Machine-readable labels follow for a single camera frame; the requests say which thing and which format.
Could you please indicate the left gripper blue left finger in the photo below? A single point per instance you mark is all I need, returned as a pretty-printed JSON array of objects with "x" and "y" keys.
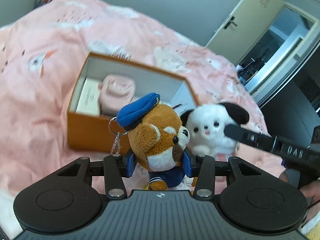
[{"x": 129, "y": 163}]

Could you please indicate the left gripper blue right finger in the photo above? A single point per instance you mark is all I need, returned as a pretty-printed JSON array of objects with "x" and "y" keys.
[{"x": 188, "y": 162}]

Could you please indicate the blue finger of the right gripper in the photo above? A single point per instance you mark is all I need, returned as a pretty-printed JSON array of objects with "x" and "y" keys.
[{"x": 249, "y": 138}]

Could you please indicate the white puppy plush black ears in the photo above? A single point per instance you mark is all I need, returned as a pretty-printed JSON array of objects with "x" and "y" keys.
[{"x": 206, "y": 125}]

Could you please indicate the brown dog plush blue hat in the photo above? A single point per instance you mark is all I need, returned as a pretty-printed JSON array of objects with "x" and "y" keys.
[{"x": 158, "y": 139}]

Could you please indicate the white glasses case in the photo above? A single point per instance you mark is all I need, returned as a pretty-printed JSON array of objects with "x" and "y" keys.
[{"x": 88, "y": 103}]

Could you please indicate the pink cloth bundle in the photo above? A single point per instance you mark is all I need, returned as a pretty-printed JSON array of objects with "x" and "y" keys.
[{"x": 116, "y": 91}]

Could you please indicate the cream bedroom door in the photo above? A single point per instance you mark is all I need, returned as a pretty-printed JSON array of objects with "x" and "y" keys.
[{"x": 253, "y": 18}]

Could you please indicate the person's right hand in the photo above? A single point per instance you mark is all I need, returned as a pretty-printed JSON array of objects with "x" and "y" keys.
[{"x": 311, "y": 191}]

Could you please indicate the orange cardboard box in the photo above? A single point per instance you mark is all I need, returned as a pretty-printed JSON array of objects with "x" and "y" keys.
[{"x": 97, "y": 133}]

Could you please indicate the black door handle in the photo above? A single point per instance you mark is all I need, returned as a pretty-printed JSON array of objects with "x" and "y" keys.
[{"x": 230, "y": 22}]

